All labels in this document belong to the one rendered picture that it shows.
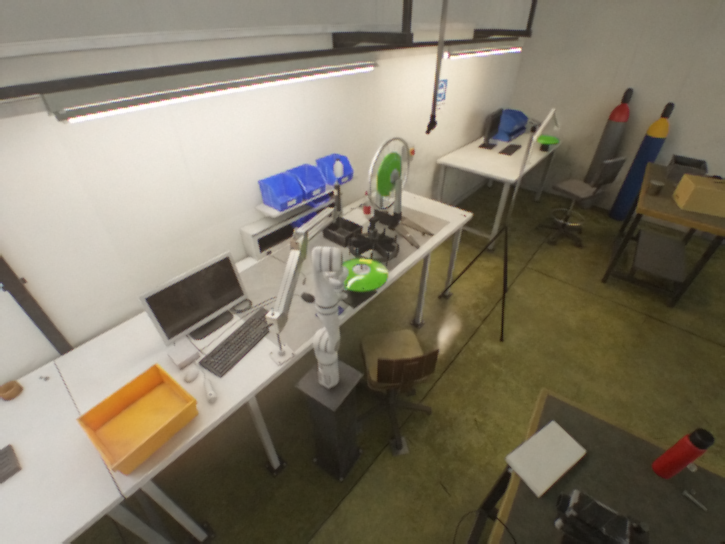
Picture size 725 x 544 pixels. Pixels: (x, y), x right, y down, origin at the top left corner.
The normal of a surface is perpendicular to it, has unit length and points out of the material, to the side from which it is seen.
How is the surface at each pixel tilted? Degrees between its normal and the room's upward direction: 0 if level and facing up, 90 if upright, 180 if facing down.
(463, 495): 0
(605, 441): 0
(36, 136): 90
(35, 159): 90
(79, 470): 0
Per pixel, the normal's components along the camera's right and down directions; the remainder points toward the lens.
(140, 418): 0.00, -0.79
